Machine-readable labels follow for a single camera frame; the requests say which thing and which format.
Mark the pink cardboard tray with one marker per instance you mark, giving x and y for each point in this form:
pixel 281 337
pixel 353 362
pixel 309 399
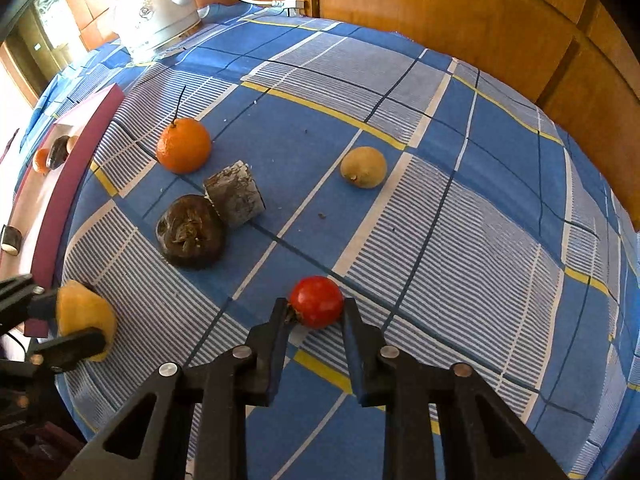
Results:
pixel 65 195

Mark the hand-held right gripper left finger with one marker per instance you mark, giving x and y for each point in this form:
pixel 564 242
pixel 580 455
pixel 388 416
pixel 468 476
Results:
pixel 277 355

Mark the blue plaid tablecloth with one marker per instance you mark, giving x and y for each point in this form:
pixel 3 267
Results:
pixel 450 210

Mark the grey sugarcane piece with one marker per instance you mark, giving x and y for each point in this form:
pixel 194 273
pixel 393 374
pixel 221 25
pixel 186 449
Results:
pixel 11 237
pixel 235 197

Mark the red cherry tomato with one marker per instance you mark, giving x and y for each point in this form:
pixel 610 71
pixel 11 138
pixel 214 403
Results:
pixel 316 300

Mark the white ceramic electric kettle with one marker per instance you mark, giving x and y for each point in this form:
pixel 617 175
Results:
pixel 150 15

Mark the peeled pale yellow sugarcane chunk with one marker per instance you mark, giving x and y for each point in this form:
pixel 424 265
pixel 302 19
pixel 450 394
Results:
pixel 82 310

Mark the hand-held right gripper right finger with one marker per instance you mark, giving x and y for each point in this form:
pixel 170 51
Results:
pixel 352 355

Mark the stemless orange tangerine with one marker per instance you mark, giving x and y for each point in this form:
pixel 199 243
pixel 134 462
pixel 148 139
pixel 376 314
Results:
pixel 41 161

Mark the dark brown water chestnut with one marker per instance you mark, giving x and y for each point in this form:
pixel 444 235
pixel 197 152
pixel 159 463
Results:
pixel 190 232
pixel 57 152

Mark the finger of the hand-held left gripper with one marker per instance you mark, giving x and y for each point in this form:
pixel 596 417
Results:
pixel 42 304
pixel 75 347

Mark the orange tangerine with stem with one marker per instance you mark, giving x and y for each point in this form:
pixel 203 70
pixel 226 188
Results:
pixel 182 147

